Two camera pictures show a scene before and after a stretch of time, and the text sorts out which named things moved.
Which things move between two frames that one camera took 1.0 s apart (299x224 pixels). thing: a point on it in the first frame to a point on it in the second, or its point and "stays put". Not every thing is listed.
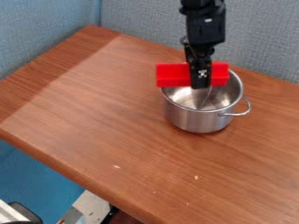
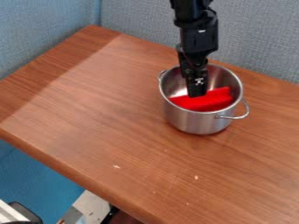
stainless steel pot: [205, 110] stays put
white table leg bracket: [89, 210] stays put
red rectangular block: [173, 74] to [217, 100]
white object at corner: [10, 214] stays put
